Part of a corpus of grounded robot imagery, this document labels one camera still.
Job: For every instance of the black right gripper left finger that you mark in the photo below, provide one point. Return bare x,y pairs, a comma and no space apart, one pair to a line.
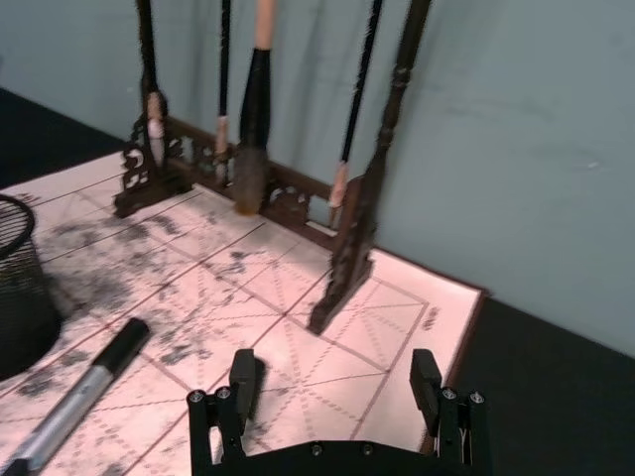
244,392

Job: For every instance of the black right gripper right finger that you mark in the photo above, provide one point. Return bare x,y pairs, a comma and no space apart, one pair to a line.
424,392

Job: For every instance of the pink gridded calligraphy practice mat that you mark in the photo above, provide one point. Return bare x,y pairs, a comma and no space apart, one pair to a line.
307,362

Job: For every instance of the black table cloth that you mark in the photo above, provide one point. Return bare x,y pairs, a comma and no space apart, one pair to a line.
550,377

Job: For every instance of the dark carved wooden brush rack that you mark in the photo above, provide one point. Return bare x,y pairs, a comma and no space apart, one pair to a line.
347,258

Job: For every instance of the silver pen with black cap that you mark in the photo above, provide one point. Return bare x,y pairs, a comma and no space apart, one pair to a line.
84,392

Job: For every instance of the black mesh pen holder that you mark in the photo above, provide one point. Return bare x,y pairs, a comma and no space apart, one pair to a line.
22,297

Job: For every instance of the small brush with pale tip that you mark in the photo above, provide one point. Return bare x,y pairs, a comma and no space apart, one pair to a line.
156,126

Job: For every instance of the large calligraphy brush, black ferrule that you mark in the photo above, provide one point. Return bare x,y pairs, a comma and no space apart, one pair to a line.
255,109

